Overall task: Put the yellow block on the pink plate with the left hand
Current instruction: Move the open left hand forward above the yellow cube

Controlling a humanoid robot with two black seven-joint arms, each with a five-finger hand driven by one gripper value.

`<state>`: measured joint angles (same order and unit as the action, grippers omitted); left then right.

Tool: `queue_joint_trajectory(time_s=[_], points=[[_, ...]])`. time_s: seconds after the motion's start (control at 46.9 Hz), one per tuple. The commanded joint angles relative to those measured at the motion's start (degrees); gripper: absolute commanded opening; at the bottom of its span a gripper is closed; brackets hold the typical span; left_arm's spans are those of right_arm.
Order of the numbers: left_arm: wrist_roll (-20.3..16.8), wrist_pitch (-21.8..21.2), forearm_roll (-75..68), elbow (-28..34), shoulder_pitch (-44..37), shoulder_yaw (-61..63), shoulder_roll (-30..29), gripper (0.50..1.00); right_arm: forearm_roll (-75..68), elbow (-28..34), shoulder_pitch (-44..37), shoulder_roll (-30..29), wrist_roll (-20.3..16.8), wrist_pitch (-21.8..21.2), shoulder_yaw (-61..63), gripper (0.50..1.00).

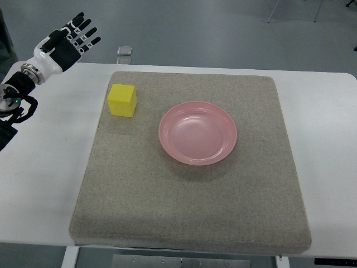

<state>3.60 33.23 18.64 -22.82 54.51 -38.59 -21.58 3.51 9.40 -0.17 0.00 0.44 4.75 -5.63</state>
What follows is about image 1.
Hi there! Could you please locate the lower floor socket plate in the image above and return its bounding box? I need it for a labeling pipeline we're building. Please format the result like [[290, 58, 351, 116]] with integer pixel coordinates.
[[117, 57, 132, 65]]

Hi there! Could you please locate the pink plate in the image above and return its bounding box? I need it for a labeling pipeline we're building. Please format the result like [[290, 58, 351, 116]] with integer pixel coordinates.
[[158, 101, 238, 166]]

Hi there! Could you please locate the upper floor socket plate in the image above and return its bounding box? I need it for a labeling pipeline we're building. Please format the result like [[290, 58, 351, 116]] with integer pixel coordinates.
[[117, 46, 132, 56]]

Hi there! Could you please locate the metal table base plate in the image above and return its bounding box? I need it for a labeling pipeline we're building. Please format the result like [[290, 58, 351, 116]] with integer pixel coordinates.
[[111, 254, 251, 268]]

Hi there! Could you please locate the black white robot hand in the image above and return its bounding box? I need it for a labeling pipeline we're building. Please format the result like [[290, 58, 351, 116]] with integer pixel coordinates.
[[32, 12, 101, 79]]

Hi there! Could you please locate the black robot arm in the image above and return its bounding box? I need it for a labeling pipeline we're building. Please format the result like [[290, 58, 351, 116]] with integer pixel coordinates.
[[1, 63, 44, 149]]

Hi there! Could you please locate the floor socket plate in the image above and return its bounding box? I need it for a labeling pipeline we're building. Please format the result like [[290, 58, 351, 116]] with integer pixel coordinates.
[[117, 57, 132, 65], [117, 46, 132, 56]]

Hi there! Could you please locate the yellow foam block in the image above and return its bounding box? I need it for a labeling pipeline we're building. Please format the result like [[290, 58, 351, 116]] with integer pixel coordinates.
[[107, 84, 137, 118]]

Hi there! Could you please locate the black table control panel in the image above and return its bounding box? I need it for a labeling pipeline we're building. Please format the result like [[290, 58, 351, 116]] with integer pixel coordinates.
[[314, 258, 357, 267]]

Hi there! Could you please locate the beige fabric mat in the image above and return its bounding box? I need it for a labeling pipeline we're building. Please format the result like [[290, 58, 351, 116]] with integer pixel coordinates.
[[68, 70, 312, 255]]

